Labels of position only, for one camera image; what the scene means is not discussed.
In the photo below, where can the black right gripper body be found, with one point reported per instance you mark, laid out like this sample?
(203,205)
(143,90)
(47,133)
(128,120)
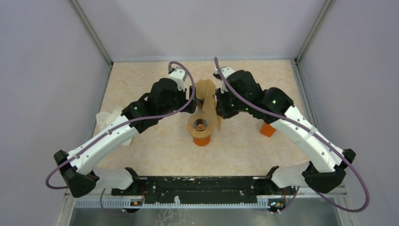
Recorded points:
(227,107)

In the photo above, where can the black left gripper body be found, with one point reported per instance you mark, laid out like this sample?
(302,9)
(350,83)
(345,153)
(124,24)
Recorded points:
(180,99)

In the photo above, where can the brown paper coffee filter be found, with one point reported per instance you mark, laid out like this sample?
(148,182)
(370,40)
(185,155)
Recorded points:
(205,89)

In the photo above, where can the clear glass dripper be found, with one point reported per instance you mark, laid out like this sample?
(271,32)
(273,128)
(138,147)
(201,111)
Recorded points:
(199,122)

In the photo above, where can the orange glass flask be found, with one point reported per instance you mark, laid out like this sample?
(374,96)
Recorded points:
(202,138)

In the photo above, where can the coffee filter box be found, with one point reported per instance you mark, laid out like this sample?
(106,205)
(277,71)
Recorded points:
(267,130)

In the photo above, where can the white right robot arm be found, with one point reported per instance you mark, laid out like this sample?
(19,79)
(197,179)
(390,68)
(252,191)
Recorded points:
(325,170)

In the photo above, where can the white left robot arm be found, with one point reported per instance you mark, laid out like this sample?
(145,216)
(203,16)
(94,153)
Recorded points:
(78,167)

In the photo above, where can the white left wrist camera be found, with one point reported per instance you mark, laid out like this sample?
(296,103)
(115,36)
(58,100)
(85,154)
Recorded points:
(179,75)

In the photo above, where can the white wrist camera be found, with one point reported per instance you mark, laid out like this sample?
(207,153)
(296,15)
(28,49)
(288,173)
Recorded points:
(179,75)
(226,71)

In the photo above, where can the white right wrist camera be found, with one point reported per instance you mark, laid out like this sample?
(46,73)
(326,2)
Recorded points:
(226,71)

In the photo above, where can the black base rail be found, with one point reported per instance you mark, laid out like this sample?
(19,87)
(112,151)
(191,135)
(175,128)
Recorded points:
(242,192)

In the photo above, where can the left aluminium frame post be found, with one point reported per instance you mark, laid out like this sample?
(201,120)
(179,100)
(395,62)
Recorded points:
(87,25)

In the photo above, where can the aluminium corner frame post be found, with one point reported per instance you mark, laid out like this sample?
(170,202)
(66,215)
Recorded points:
(327,6)

